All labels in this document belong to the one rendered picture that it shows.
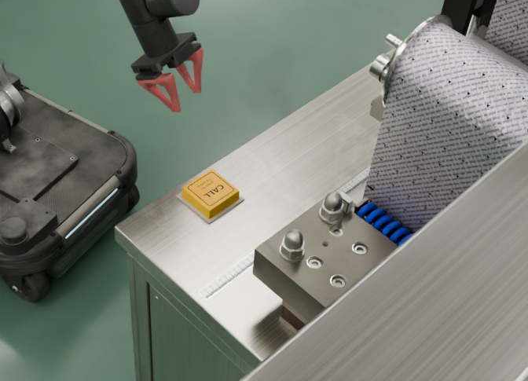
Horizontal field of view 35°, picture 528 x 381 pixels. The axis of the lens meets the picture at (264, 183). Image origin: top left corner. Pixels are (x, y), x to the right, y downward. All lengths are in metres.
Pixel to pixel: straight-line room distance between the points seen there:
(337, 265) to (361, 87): 0.57
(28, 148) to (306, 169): 1.15
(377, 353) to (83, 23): 3.02
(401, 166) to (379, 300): 0.82
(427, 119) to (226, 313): 0.42
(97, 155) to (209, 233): 1.10
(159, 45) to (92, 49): 1.88
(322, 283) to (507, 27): 0.47
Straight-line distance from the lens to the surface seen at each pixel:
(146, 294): 1.43
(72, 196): 2.32
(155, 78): 1.31
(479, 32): 1.60
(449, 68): 1.09
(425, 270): 0.39
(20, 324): 2.38
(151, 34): 1.31
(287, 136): 1.53
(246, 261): 1.33
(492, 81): 1.08
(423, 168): 1.16
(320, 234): 1.21
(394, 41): 1.16
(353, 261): 1.19
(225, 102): 2.96
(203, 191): 1.39
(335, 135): 1.55
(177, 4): 1.24
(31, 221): 2.22
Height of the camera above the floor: 1.95
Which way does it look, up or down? 47 degrees down
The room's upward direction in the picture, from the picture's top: 6 degrees clockwise
